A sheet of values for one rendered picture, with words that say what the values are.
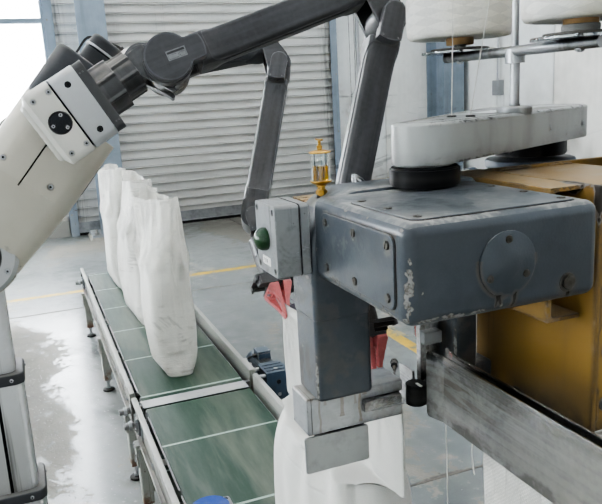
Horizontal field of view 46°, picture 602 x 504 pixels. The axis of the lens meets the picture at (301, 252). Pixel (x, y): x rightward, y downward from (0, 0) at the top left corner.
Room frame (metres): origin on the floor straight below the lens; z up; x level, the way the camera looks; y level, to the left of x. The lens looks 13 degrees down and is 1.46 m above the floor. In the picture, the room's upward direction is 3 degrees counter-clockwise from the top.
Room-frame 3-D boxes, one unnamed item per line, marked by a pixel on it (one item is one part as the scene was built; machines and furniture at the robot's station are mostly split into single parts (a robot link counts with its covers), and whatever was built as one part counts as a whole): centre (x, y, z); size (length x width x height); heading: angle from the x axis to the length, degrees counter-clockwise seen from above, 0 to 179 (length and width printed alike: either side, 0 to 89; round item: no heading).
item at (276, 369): (2.72, 0.19, 0.35); 0.30 x 0.15 x 0.15; 21
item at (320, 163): (0.91, -0.03, 1.37); 0.03 x 0.02 x 0.03; 21
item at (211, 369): (3.52, 0.83, 0.34); 2.21 x 0.39 x 0.09; 21
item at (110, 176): (4.18, 1.08, 0.74); 0.47 x 0.20 x 0.72; 23
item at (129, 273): (3.54, 0.83, 0.74); 0.47 x 0.22 x 0.72; 22
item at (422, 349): (0.96, -0.18, 1.08); 0.03 x 0.01 x 0.13; 111
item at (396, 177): (0.90, -0.16, 1.35); 0.09 x 0.09 x 0.03
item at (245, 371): (3.49, 0.82, 0.35); 2.26 x 0.48 x 0.14; 21
